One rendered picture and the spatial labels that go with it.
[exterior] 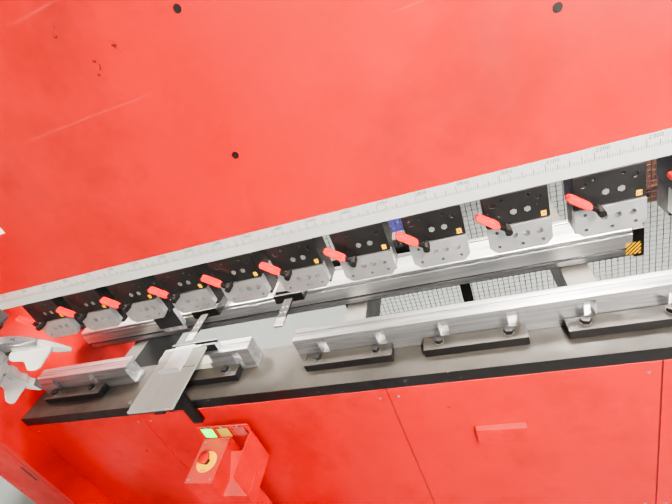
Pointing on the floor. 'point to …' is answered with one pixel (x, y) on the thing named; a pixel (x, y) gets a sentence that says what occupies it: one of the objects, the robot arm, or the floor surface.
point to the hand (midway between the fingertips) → (58, 366)
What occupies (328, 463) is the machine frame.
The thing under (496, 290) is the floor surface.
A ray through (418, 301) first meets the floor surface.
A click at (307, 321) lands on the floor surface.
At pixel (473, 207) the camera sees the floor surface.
